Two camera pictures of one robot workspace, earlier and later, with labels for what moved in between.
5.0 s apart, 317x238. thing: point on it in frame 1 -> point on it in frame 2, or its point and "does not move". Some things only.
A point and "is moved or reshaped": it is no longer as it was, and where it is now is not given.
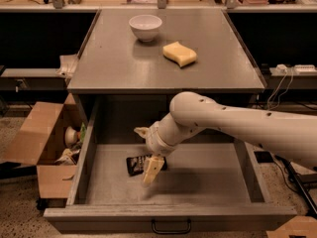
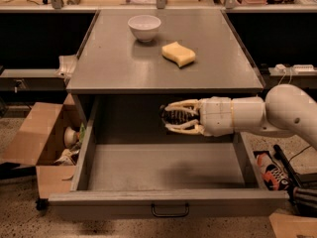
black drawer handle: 170,232 -> 170,214
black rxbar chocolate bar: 136,165 is moved or reshaped
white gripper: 155,140 -> 216,116
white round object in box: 70,136 does not move
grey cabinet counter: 113,60 does not move
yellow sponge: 179,54 does not move
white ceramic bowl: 146,26 does not move
